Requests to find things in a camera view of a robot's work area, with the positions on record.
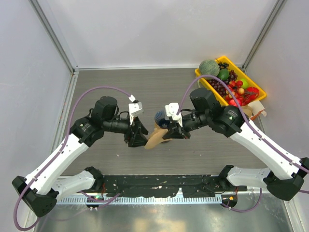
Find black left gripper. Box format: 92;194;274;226
103;113;151;146

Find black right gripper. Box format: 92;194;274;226
163;110;211;139

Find brown paper coffee filter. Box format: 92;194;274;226
144;129;168;149

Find blue ribbed glass dripper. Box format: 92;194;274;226
154;110;169;129

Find wooden ring dripper holder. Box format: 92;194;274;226
154;123;162;131

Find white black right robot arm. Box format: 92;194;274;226
163;88;309;201

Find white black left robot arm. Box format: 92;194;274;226
12;96;148;218

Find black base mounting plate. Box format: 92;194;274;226
74;174;248;198

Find yellow plastic fruit tray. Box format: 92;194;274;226
195;56;267;107

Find red apple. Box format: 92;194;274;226
228;99;242;107

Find green netted melon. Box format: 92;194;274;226
198;59;220;76

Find red yellow cherries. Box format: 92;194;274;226
225;80;245;101

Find green lime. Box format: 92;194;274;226
217;69;229;81

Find dark purple grape bunch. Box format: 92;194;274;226
207;70;237;97

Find black grape cluster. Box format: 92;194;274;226
218;62;229;70

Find green apple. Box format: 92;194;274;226
240;78;249;89

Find red tomato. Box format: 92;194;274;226
245;87;260;101

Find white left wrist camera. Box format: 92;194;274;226
128;95;144;126

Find white slotted cable duct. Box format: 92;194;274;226
57;194;222;205

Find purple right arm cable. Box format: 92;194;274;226
176;74;309;213

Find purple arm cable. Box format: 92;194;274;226
176;74;309;213
14;86;132;231

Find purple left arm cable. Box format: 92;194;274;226
14;86;132;231

